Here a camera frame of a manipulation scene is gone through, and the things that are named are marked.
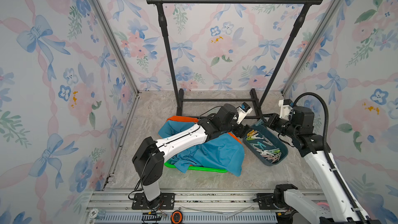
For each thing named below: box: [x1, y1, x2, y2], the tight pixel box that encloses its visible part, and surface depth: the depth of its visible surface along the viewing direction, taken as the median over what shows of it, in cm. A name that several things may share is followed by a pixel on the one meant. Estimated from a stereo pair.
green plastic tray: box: [164, 160, 229, 174], surface depth 77 cm
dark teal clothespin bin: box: [242, 123, 289, 167], surface depth 92 cm
